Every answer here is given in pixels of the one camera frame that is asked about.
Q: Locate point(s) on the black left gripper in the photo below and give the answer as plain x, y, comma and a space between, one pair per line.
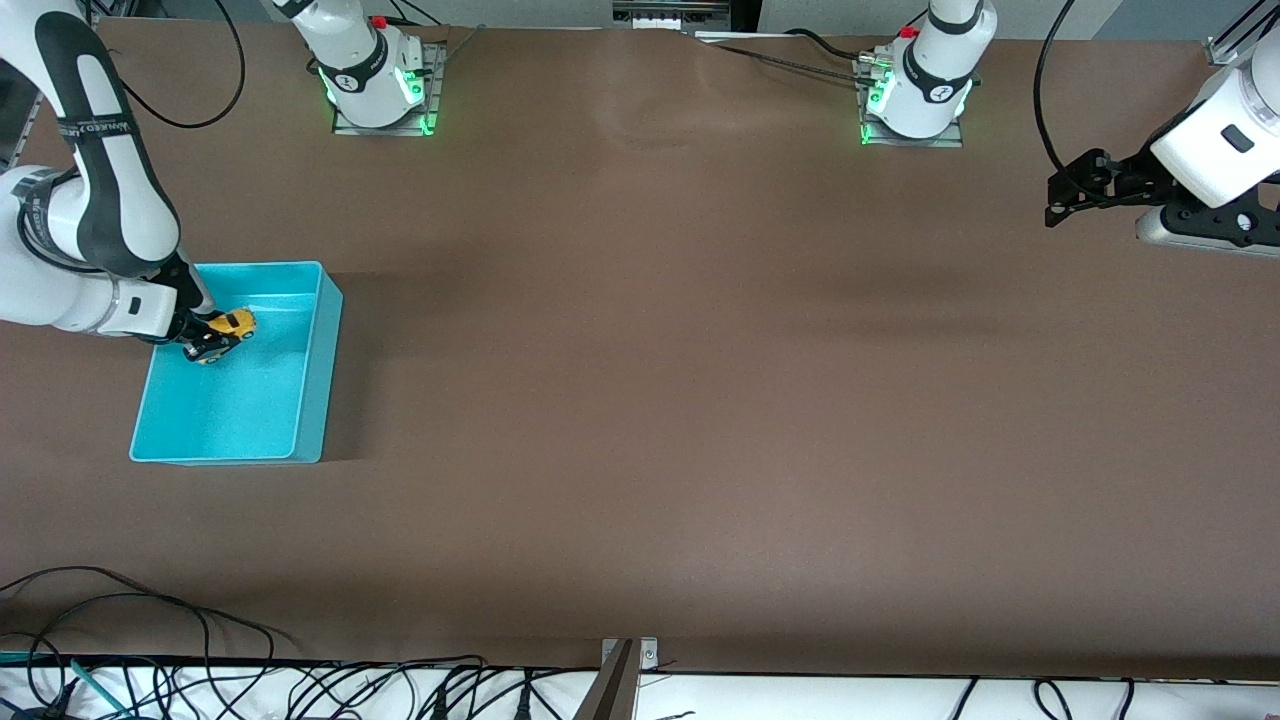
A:
1127, 178

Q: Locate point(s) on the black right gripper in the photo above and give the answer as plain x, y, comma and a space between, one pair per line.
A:
188, 289

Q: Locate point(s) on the yellow beetle toy car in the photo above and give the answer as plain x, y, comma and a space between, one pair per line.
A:
238, 322

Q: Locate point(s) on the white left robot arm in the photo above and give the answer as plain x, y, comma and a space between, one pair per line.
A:
935, 90

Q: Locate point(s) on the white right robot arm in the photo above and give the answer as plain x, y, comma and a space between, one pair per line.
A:
110, 200

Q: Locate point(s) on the teal plastic bin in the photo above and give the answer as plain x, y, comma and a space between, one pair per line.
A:
250, 410

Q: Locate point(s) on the short aluminium profile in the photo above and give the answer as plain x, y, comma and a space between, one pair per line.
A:
1225, 48

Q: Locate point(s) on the white power strip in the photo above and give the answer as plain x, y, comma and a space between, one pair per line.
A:
660, 15

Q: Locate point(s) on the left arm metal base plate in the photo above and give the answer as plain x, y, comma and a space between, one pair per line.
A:
950, 141

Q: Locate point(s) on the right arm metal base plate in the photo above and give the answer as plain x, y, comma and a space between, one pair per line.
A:
435, 70

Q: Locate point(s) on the metal bracket with pole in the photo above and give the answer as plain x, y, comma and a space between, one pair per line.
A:
620, 690

